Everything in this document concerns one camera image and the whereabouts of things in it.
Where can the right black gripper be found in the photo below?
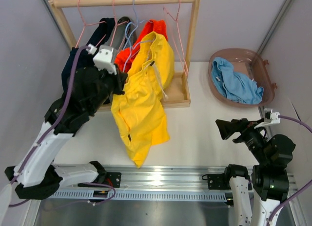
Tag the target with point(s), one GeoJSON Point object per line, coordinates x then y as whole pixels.
{"type": "Point", "coordinates": [243, 125]}

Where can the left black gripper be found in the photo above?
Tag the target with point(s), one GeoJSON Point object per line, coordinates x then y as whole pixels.
{"type": "Point", "coordinates": [119, 79]}

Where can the orange shorts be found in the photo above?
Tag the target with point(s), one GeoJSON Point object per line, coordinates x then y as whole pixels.
{"type": "Point", "coordinates": [126, 56]}

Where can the light blue shorts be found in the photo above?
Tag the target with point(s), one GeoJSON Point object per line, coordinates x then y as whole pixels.
{"type": "Point", "coordinates": [234, 86]}

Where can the yellow shorts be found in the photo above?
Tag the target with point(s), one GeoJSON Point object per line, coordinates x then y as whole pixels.
{"type": "Point", "coordinates": [138, 113]}

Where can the pink hanger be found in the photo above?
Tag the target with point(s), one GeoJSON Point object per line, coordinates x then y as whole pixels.
{"type": "Point", "coordinates": [116, 24]}
{"type": "Point", "coordinates": [176, 38]}
{"type": "Point", "coordinates": [84, 24]}

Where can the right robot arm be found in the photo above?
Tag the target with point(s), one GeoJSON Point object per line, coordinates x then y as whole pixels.
{"type": "Point", "coordinates": [269, 177]}

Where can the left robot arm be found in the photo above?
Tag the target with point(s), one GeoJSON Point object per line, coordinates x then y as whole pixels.
{"type": "Point", "coordinates": [36, 176]}

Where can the grey shorts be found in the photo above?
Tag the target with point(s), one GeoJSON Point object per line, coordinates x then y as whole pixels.
{"type": "Point", "coordinates": [119, 39]}

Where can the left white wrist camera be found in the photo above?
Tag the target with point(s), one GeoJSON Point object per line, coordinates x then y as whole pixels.
{"type": "Point", "coordinates": [104, 58]}

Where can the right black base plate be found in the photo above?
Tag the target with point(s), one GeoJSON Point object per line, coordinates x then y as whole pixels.
{"type": "Point", "coordinates": [217, 181]}

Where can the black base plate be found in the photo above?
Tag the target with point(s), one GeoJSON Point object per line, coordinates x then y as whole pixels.
{"type": "Point", "coordinates": [110, 178]}
{"type": "Point", "coordinates": [217, 181]}

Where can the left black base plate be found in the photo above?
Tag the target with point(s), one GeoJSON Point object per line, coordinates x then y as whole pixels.
{"type": "Point", "coordinates": [110, 178]}

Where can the aluminium mounting rail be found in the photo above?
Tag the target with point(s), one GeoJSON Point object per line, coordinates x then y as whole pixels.
{"type": "Point", "coordinates": [164, 178]}

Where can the slotted grey cable duct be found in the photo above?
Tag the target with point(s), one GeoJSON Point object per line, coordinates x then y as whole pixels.
{"type": "Point", "coordinates": [141, 195]}

